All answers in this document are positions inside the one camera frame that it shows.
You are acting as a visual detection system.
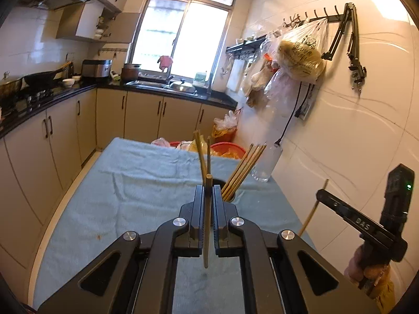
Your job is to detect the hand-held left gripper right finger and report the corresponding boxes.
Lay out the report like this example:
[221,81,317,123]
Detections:
[212,185,382,314]

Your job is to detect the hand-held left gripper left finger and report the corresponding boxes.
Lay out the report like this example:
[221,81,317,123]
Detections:
[37,185,205,314]

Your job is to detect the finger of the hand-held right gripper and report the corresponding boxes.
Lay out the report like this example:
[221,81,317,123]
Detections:
[316,189,399,248]

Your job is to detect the dark grey cup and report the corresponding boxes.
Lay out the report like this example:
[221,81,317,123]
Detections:
[211,177,242,205]

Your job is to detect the person's right forearm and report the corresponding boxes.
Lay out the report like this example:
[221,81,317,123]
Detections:
[369,265,397,313]

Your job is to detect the person's right hand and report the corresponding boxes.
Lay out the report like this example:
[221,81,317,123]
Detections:
[344,245,390,284]

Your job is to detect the blue towel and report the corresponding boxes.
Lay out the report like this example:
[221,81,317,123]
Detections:
[33,137,317,314]

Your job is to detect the large red plastic basin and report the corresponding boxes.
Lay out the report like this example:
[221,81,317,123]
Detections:
[209,142,247,161]

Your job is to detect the clear glass mug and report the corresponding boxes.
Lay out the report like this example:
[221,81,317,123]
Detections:
[251,143,284,183]

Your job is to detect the yellow plastic bag in basin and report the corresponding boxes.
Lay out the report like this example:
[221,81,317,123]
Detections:
[178,140,211,153]

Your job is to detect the small orange bin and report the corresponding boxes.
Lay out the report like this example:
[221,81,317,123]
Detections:
[212,126,237,143]

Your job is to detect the white plastic bag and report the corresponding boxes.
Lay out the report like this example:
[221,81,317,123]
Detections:
[214,110,238,130]

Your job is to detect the steel wok lid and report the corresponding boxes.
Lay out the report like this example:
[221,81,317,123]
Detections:
[168,79,196,93]

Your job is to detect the white cutting board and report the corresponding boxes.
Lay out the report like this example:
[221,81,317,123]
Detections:
[226,60,246,92]

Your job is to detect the steel sink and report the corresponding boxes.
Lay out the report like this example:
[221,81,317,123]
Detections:
[126,80,199,96]

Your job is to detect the hanging clear plastic bags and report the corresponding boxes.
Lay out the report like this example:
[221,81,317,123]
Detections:
[241,32,295,109]

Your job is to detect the pink cloth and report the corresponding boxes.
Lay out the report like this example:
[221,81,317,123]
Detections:
[157,55,173,72]

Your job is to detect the brown clay pot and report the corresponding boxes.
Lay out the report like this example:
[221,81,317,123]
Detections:
[121,63,142,83]

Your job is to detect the black countertop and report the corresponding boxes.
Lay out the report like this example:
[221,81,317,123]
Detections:
[0,80,238,138]

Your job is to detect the hanging yellow plastic bag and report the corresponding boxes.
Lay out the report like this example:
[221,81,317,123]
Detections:
[277,18,328,84]

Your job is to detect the beige lower kitchen cabinets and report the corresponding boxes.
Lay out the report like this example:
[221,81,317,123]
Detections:
[0,87,237,305]

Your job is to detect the silver rice cooker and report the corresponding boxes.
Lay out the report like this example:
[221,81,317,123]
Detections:
[81,59,113,80]

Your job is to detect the kitchen window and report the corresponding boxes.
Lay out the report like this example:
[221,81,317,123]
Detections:
[126,0,240,81]

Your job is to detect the gas stove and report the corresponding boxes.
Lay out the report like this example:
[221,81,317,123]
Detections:
[0,88,55,116]

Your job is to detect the black wok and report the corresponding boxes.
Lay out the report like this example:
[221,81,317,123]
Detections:
[23,61,73,89]

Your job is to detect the steel pot with lid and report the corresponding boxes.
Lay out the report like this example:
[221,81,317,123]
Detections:
[0,71,24,100]

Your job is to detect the black power cable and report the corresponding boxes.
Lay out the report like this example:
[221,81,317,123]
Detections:
[274,81,304,146]

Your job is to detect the wall power strip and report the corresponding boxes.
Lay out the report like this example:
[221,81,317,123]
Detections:
[294,99,312,121]

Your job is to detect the black wall shelf rack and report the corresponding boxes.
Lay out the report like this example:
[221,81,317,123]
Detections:
[225,34,268,60]

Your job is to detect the black wall hook rail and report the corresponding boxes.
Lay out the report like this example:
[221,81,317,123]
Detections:
[283,4,348,27]

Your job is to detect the open wall cabinet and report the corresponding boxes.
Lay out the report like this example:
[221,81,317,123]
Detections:
[55,1,141,44]

